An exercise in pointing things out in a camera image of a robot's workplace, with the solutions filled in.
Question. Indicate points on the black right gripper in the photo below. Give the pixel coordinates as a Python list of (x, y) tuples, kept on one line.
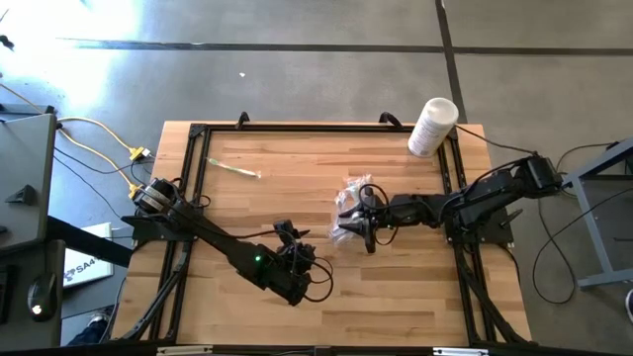
[(393, 210)]

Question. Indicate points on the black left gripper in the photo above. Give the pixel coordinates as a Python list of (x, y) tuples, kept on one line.
[(297, 257)]

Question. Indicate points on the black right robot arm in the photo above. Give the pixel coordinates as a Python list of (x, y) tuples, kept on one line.
[(475, 198)]

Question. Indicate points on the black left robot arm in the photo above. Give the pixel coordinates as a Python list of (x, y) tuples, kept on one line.
[(222, 242)]

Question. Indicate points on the green toothbrush in clear wrapper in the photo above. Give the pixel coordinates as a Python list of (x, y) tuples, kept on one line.
[(232, 168)]

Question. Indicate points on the white wipes canister yellow label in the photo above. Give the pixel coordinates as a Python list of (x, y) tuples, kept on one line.
[(432, 129)]

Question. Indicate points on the white printed box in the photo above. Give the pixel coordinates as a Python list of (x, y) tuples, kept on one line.
[(89, 262)]

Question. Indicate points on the black diagonal beam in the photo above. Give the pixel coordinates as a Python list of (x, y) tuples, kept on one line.
[(84, 240)]

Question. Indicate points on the person's foot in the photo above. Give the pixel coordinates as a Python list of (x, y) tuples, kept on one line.
[(94, 326), (629, 304)]

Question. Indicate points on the blue-grey metal stand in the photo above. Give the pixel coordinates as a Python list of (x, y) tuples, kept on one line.
[(591, 227)]

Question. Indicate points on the dark grey desk top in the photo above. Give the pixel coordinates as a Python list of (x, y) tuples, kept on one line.
[(49, 257)]

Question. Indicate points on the black computer mouse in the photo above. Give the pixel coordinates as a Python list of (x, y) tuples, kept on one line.
[(43, 292)]

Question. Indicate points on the small black wedge part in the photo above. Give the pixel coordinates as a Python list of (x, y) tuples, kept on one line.
[(22, 195)]

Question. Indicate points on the small black floor object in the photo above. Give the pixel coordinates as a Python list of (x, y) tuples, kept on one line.
[(6, 42)]

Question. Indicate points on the black aluminium rig frame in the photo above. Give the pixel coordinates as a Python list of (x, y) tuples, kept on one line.
[(297, 128)]

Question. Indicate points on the black curved frame clamp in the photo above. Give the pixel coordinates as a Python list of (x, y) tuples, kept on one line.
[(240, 121), (393, 119)]

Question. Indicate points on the white metal bracket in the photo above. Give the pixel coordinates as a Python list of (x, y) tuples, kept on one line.
[(183, 350), (455, 351)]

